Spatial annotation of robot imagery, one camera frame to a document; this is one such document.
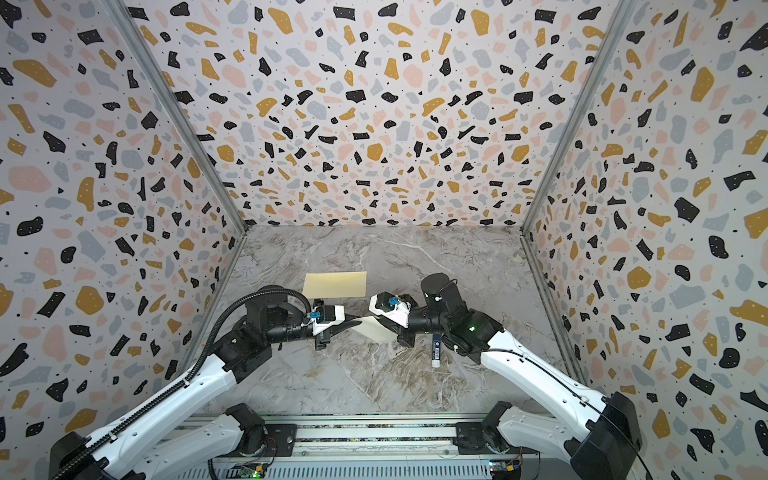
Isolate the beige letter paper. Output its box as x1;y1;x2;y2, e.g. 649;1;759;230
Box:
351;316;397;343

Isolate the cream envelope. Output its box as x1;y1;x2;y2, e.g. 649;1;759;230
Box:
302;271;367;299

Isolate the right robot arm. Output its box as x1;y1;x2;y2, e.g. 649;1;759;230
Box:
369;273;642;479

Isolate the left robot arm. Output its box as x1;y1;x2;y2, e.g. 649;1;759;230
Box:
48;286;363;479

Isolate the blue white glue stick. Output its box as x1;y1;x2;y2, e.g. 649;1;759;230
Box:
431;333;442;369

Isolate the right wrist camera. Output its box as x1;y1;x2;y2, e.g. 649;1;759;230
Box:
369;292;410;323

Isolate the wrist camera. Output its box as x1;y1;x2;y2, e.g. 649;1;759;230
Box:
309;303;346;331
369;292;410;323

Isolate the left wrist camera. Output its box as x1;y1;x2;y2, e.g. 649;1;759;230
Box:
309;303;346;331

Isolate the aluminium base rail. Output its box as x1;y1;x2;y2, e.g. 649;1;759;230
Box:
173;413;631;463

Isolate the perforated grey cable tray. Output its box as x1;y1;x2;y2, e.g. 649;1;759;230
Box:
217;459;492;479

